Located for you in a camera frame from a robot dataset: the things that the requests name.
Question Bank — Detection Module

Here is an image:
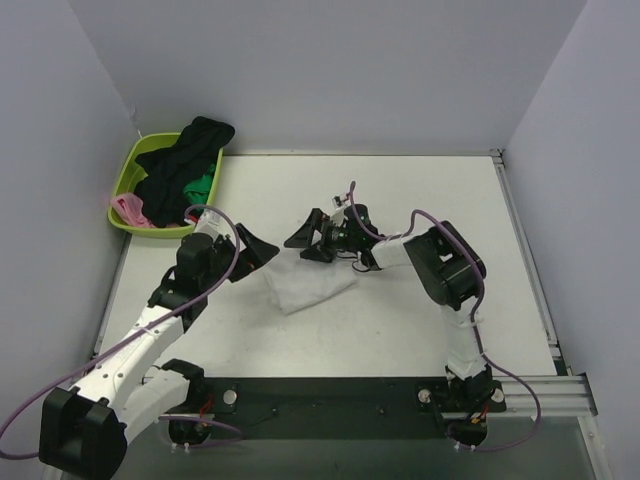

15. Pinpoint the white t shirt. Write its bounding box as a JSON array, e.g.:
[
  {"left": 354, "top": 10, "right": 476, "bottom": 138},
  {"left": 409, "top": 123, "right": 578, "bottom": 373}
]
[{"left": 264, "top": 253, "right": 357, "bottom": 315}]

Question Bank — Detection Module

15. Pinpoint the lime green plastic basket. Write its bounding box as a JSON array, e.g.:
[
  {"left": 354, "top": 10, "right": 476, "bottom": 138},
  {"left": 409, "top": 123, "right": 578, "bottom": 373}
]
[{"left": 112, "top": 132, "right": 224, "bottom": 239}]

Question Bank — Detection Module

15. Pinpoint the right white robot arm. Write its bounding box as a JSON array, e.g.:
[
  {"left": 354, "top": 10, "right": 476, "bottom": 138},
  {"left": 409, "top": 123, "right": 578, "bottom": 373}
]
[{"left": 284, "top": 204, "right": 491, "bottom": 392}]

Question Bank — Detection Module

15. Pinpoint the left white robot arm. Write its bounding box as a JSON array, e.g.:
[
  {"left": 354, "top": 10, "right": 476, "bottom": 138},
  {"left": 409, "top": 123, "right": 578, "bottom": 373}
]
[{"left": 38, "top": 224, "right": 280, "bottom": 479}]

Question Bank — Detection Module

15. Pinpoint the green t shirt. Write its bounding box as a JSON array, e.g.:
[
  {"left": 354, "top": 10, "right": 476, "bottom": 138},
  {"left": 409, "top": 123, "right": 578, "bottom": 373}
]
[{"left": 183, "top": 163, "right": 216, "bottom": 205}]

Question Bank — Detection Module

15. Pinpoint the pink t shirt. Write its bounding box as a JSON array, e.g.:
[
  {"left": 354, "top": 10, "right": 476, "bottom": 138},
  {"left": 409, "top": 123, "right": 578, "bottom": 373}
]
[{"left": 108, "top": 193, "right": 158, "bottom": 229}]

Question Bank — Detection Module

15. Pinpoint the black t shirt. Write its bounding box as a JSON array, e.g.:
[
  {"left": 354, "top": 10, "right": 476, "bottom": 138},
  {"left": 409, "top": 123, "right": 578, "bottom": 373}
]
[{"left": 134, "top": 116, "right": 235, "bottom": 228}]

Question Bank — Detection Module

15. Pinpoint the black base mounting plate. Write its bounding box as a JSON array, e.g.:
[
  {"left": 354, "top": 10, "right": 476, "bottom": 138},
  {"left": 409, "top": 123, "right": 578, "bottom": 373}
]
[{"left": 144, "top": 374, "right": 509, "bottom": 441}]

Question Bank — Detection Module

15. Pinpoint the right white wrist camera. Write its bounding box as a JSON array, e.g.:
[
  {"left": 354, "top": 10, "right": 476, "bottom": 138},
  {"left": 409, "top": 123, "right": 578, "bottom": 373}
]
[{"left": 330, "top": 193, "right": 351, "bottom": 226}]

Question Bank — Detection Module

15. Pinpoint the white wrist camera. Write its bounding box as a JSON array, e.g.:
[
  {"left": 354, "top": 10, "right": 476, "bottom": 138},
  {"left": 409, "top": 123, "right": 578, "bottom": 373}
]
[
  {"left": 194, "top": 210, "right": 221, "bottom": 240},
  {"left": 330, "top": 193, "right": 351, "bottom": 226}
]

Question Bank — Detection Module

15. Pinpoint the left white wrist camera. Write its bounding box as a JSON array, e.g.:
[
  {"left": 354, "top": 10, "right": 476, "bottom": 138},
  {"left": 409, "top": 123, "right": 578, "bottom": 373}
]
[{"left": 194, "top": 210, "right": 221, "bottom": 240}]

